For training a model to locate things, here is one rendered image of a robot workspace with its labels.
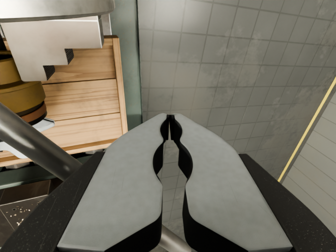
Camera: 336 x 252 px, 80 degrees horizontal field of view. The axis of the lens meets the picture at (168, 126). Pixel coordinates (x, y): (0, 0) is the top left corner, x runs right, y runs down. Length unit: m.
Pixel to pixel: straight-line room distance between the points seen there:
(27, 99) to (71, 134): 0.31
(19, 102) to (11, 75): 0.03
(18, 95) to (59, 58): 0.07
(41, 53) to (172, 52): 1.29
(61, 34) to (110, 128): 0.37
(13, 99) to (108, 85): 0.28
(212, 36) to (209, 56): 0.14
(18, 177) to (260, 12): 1.76
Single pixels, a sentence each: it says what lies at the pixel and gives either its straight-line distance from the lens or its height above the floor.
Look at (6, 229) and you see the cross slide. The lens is 0.76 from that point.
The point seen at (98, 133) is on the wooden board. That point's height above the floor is 0.88.
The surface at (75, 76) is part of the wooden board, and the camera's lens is 0.54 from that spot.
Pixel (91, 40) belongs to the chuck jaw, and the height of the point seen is 1.12.
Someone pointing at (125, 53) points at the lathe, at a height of 0.54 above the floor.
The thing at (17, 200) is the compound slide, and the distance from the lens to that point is 0.59.
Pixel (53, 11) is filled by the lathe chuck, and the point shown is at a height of 1.20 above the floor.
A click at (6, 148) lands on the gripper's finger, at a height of 1.10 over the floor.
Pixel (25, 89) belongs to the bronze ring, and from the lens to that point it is 0.32.
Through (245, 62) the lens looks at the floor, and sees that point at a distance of 1.89.
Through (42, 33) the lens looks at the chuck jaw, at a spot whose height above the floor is 1.11.
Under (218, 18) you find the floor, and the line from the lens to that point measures 1.65.
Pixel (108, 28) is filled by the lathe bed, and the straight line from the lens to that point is 0.54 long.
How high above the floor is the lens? 1.40
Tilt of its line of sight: 52 degrees down
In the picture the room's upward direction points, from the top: 148 degrees clockwise
